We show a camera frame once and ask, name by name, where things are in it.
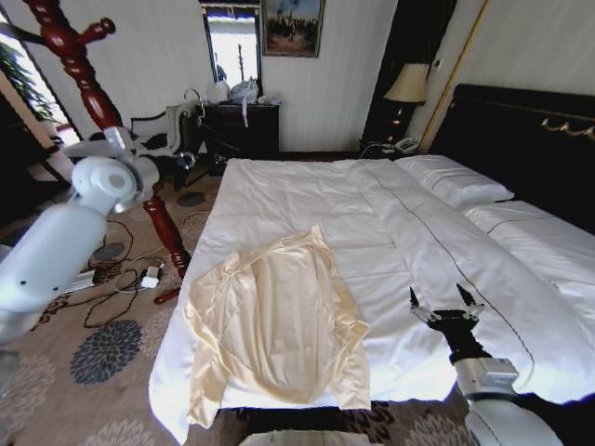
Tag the black dresser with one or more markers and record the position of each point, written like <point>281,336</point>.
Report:
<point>251,130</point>

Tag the green potted plant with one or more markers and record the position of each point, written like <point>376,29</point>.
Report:
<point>21,79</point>

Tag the cream satin shirt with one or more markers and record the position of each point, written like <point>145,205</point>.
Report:
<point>279,316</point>

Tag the black tripod with camera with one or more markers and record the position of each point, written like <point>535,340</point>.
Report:
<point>187,160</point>

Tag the white desk telephone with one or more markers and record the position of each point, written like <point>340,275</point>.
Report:
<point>405,145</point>

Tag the crumpled plastic bag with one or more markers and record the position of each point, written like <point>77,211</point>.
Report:
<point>244,90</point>

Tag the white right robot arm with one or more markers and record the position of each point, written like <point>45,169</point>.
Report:
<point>499,409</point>

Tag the white power adapter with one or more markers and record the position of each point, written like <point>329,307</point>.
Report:
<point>151,276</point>

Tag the dark nightstand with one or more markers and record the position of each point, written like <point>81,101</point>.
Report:
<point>376,149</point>

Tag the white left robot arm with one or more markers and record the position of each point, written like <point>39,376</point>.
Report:
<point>51,260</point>

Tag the white robot front shell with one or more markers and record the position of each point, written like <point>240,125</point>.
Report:
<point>293,439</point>

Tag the dark wooden headboard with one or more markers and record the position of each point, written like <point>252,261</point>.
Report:
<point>534,153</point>

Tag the white pillow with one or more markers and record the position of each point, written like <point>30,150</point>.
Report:
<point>502,214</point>
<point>455,179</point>

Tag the white duvet with black piping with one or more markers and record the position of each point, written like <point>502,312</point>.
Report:
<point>325,200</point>

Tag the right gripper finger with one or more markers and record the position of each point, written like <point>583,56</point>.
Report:
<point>472,310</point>
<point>425,313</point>

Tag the gold wall trim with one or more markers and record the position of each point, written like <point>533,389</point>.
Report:
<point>458,65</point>

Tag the white round bag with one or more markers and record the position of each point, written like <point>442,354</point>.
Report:
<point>217,91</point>

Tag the beige shade table lamp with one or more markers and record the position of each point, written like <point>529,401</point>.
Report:
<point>408,83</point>

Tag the small wall switch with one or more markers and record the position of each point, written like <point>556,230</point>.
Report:
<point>437,65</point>

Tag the red wooden coat stand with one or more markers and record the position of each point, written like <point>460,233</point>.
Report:
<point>88,88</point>

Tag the white power strip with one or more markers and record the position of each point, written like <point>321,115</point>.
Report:
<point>81,281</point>

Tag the black and white armchair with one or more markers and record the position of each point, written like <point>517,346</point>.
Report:
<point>151,132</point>

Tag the framed painting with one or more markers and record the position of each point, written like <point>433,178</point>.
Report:
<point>292,28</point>

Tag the wall mirror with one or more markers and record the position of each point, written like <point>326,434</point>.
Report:
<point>232,46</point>

